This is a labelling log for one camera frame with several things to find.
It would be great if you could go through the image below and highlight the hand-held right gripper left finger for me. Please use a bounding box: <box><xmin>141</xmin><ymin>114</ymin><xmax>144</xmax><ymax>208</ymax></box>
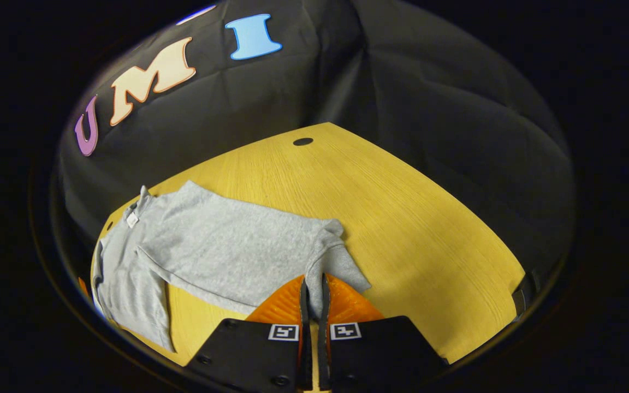
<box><xmin>183</xmin><ymin>276</ymin><xmax>313</xmax><ymax>392</ymax></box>

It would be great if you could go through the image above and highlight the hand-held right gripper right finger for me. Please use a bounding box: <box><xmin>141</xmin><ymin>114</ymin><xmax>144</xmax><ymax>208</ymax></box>
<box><xmin>317</xmin><ymin>273</ymin><xmax>449</xmax><ymax>392</ymax></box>

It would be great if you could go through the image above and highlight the grey sweatshirt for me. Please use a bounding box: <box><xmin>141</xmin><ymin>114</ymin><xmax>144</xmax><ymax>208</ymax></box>
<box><xmin>92</xmin><ymin>180</ymin><xmax>372</xmax><ymax>353</ymax></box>

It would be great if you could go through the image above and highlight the dark grey object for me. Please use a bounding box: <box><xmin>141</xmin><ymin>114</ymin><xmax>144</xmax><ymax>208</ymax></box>
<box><xmin>511</xmin><ymin>269</ymin><xmax>540</xmax><ymax>318</ymax></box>

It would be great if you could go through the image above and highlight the black backdrop cloth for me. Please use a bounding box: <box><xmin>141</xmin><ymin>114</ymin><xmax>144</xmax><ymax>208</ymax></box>
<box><xmin>55</xmin><ymin>0</ymin><xmax>576</xmax><ymax>284</ymax></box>

